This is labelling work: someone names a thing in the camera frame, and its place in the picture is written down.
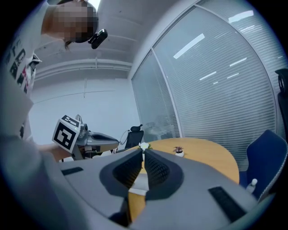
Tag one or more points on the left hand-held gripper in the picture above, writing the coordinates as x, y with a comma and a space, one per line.
64, 135

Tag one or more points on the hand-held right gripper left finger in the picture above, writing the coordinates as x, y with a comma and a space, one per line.
90, 186

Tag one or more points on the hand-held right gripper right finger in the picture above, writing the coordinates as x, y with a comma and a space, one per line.
198, 197

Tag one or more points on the white glasses case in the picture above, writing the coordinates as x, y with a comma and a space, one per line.
139, 183

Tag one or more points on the person's left forearm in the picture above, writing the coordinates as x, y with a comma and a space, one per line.
54, 150

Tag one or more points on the black office chair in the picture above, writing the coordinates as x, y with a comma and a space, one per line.
135, 138
283, 107

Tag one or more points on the white flower potted plant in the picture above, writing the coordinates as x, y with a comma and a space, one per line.
145, 146

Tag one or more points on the small pink potted plant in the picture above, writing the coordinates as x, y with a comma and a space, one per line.
179, 151

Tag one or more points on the clear water bottle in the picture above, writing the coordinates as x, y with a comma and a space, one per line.
251, 186

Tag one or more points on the blue chair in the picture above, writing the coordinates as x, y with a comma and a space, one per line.
267, 161

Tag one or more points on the grey printed shirt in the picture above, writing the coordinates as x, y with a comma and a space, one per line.
15, 101

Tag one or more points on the person's head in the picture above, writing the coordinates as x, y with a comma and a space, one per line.
69, 20

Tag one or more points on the black head camera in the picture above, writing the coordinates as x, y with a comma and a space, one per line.
97, 39

